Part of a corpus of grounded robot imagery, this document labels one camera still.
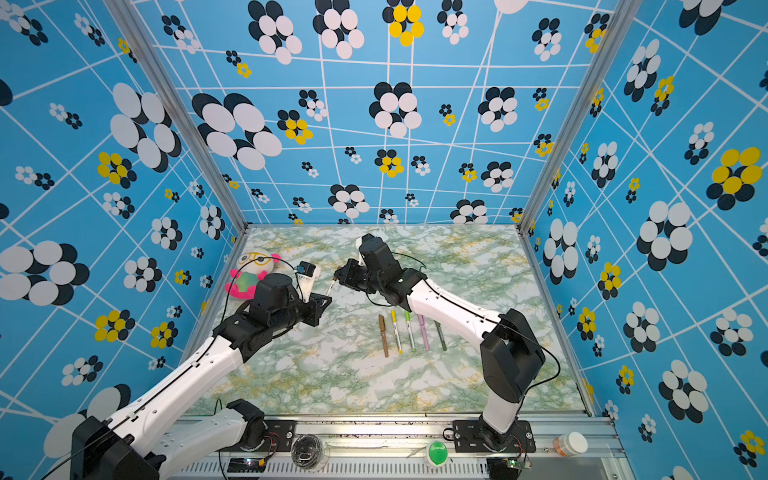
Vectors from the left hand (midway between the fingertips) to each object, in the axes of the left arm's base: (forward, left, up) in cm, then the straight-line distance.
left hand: (331, 295), depth 78 cm
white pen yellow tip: (+2, -17, -18) cm, 25 cm away
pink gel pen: (+2, -26, -19) cm, 32 cm away
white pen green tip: (+2, -21, -18) cm, 28 cm away
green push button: (-34, -26, -9) cm, 44 cm away
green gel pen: (+1, -31, -19) cm, 36 cm away
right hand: (+4, -1, +3) cm, 5 cm away
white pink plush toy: (+19, +30, -12) cm, 38 cm away
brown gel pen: (-2, -14, -19) cm, 23 cm away
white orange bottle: (-31, -57, -11) cm, 66 cm away
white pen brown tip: (-2, -2, +8) cm, 8 cm away
